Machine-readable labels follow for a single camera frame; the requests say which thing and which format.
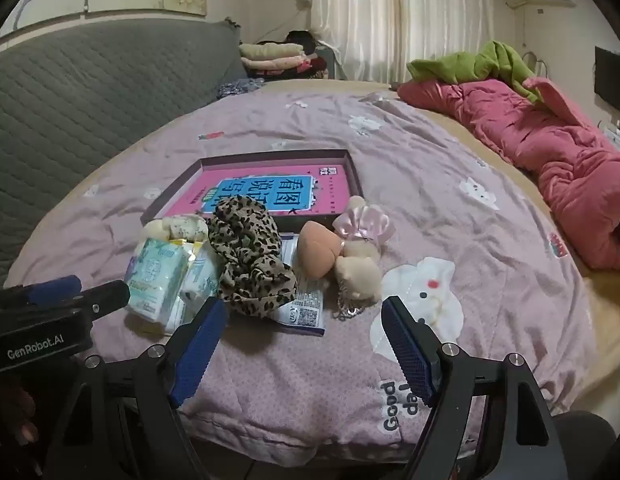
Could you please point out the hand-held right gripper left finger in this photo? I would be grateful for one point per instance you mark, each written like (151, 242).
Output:
(200, 355)

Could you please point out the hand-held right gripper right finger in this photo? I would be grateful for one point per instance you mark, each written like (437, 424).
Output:
(407, 355)

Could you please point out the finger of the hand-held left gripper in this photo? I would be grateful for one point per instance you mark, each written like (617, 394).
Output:
(55, 290)
(107, 295)

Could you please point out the green and pink tissue pack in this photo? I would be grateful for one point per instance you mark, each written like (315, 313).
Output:
(155, 275)

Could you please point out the yellow edged plastic packet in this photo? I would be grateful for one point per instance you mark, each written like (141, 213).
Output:
(202, 275)

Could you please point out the plush bear with pink dress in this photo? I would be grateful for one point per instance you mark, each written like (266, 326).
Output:
(360, 270)

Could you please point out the white floral scrunchie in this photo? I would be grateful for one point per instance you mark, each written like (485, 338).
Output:
(187, 227)

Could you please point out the white blue-edged packet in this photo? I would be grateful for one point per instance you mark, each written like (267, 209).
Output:
(307, 305)

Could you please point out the leopard print scrunchie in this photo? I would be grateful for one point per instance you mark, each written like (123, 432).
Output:
(245, 250)

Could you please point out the peach makeup sponge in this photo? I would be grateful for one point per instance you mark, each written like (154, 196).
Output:
(317, 247)

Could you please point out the shallow grey cardboard box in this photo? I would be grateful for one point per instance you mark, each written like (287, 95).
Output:
(270, 156)

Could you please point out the person's left hand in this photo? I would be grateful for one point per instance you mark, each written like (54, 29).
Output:
(15, 420)

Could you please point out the pink and blue book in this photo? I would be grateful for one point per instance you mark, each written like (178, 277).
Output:
(250, 187)

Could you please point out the purple printed quilt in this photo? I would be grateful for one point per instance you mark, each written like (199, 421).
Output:
(439, 160)

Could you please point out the grey quilted headboard cover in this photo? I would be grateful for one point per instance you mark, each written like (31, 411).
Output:
(90, 95)

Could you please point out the blue patterned cloth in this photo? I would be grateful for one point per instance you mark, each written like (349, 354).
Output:
(240, 89)

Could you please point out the pink comforter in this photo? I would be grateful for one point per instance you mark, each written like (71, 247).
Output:
(539, 135)

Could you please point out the folded pink blanket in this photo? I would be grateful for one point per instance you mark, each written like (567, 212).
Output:
(275, 65)

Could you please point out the green blanket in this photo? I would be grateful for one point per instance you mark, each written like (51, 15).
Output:
(464, 67)

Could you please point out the folded cream blanket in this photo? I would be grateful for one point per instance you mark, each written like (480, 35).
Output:
(270, 50)

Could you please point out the white shelf with small items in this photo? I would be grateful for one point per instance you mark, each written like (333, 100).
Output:
(617, 132)

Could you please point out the dark clothing pile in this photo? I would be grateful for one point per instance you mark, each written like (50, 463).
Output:
(315, 62)

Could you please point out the white curtain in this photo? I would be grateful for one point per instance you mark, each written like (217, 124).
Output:
(399, 20)

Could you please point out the black wall television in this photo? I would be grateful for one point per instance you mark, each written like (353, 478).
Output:
(612, 80)

